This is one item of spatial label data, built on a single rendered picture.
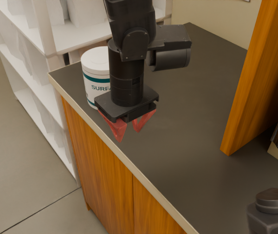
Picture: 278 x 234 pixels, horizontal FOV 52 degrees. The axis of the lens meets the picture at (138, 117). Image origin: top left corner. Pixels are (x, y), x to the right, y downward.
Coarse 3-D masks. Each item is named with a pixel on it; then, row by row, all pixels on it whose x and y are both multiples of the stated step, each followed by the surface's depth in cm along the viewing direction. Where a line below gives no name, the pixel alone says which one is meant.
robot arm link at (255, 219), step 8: (248, 208) 30; (248, 216) 29; (256, 216) 28; (264, 216) 28; (272, 216) 28; (248, 224) 30; (256, 224) 28; (264, 224) 26; (272, 224) 26; (256, 232) 28; (264, 232) 26; (272, 232) 26
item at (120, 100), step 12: (120, 84) 46; (132, 84) 46; (144, 84) 54; (108, 96) 51; (120, 96) 48; (132, 96) 48; (144, 96) 51; (156, 96) 51; (108, 108) 49; (120, 108) 49; (132, 108) 49
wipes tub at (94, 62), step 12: (96, 48) 84; (84, 60) 79; (96, 60) 79; (108, 60) 79; (84, 72) 80; (96, 72) 77; (108, 72) 77; (84, 84) 86; (96, 84) 80; (108, 84) 79; (96, 96) 83; (96, 108) 86
